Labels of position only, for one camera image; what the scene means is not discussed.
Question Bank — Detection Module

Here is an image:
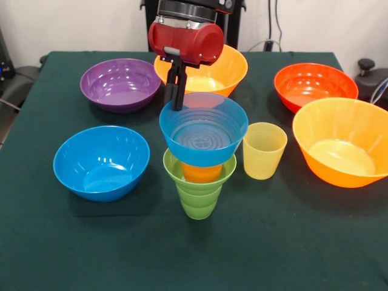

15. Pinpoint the yellow plastic cup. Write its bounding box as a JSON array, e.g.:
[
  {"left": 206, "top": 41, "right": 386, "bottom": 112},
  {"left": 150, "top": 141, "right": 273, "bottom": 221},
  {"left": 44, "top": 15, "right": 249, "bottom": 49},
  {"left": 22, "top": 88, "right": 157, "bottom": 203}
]
[{"left": 242, "top": 122, "right": 288, "bottom": 181}]

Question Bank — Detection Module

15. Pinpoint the green plastic cup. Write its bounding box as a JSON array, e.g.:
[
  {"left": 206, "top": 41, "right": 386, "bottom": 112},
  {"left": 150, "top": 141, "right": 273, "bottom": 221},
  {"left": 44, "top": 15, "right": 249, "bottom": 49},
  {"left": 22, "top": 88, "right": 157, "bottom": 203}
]
[{"left": 178, "top": 184, "right": 224, "bottom": 220}]

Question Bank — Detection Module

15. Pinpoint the round blue plastic bowl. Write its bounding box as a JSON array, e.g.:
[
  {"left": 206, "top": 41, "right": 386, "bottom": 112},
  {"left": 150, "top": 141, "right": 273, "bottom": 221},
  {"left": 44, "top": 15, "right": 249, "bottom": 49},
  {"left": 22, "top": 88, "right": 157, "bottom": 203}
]
[{"left": 53, "top": 125, "right": 151, "bottom": 203}]

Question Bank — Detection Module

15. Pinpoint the black chair with knob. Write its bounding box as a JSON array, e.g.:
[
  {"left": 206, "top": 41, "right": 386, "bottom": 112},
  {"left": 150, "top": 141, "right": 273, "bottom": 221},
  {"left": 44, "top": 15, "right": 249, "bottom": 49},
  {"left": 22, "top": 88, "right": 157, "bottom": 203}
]
[{"left": 355, "top": 58, "right": 388, "bottom": 110}]

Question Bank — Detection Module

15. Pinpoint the dark green tablecloth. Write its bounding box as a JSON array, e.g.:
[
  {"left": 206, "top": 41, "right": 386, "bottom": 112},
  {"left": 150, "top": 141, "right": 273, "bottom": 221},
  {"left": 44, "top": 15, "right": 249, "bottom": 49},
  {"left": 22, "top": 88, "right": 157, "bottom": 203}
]
[{"left": 0, "top": 50, "right": 388, "bottom": 291}]

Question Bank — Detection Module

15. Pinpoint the thin black wall cable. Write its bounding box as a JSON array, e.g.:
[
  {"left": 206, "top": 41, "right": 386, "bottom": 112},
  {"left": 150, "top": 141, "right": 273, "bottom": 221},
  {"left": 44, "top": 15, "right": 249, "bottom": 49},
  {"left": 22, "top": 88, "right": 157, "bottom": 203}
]
[{"left": 274, "top": 0, "right": 284, "bottom": 42}]

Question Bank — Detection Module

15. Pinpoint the green plastic bowl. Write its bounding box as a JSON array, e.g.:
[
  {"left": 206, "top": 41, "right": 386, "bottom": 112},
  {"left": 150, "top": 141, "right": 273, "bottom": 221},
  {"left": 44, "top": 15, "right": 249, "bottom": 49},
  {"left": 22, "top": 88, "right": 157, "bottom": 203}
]
[{"left": 162, "top": 147, "right": 238, "bottom": 193}]

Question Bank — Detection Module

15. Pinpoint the purple plastic bowl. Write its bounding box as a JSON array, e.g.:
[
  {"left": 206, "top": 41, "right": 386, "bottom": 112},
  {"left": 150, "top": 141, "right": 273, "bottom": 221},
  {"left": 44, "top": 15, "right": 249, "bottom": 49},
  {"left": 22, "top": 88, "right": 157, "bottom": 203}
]
[{"left": 79, "top": 58, "right": 162, "bottom": 115}]

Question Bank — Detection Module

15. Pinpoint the red plastic bowl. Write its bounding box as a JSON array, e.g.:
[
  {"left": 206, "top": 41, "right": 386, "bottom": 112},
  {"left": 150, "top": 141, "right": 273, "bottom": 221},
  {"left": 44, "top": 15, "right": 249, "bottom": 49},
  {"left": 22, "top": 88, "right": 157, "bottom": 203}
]
[{"left": 273, "top": 62, "right": 360, "bottom": 115}]

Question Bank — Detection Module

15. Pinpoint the white blue cable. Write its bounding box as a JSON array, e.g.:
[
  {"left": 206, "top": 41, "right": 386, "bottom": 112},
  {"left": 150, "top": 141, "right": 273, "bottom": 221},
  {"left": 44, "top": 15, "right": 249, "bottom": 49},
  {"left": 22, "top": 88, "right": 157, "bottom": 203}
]
[{"left": 370, "top": 77, "right": 388, "bottom": 104}]

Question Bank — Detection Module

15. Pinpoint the black computer case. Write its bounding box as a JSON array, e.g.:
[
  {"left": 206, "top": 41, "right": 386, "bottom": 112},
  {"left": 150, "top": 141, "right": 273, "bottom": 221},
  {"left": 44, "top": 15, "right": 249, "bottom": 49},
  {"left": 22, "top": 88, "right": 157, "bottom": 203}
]
[{"left": 0, "top": 28, "right": 16, "bottom": 95}]

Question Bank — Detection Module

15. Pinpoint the shallow translucent blue bowl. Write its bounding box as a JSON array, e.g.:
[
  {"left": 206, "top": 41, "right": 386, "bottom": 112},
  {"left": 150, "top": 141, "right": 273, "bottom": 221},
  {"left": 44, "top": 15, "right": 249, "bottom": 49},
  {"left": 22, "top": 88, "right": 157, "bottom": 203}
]
[{"left": 159, "top": 92, "right": 249, "bottom": 167}]

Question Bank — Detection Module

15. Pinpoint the large orange plastic bowl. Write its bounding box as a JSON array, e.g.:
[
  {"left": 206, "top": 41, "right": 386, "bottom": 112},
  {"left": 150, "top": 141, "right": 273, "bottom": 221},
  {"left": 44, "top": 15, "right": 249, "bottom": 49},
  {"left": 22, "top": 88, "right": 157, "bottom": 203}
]
[
  {"left": 153, "top": 44, "right": 249, "bottom": 98},
  {"left": 292, "top": 97, "right": 388, "bottom": 189}
]

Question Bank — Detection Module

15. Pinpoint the black office chair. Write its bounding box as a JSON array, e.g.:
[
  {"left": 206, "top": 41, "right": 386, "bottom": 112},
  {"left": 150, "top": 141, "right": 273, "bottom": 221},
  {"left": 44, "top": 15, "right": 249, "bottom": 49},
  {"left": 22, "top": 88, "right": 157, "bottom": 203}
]
[{"left": 0, "top": 54, "right": 49, "bottom": 146}]

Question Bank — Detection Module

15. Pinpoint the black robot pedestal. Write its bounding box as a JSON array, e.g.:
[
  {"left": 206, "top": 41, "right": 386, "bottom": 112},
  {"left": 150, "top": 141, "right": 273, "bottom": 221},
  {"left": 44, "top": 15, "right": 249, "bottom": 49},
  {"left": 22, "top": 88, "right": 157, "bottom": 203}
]
[{"left": 140, "top": 0, "right": 247, "bottom": 52}]

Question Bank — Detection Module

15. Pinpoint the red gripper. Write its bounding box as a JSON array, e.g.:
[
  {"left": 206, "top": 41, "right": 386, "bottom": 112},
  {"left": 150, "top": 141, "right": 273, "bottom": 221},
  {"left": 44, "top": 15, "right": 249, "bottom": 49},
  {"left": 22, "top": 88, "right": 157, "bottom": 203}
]
[{"left": 148, "top": 21, "right": 225, "bottom": 112}]

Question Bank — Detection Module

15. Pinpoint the orange plastic cup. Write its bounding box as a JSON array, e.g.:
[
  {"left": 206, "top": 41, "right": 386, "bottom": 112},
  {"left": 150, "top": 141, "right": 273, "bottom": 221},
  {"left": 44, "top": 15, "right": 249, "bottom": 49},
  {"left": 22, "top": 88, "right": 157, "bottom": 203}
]
[{"left": 181, "top": 162, "right": 224, "bottom": 184}]

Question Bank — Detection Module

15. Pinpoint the black wall cable with plug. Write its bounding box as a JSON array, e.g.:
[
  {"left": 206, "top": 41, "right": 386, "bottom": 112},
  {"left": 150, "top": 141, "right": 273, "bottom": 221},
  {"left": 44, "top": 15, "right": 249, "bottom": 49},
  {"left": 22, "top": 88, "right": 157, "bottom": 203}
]
[{"left": 264, "top": 0, "right": 274, "bottom": 52}]

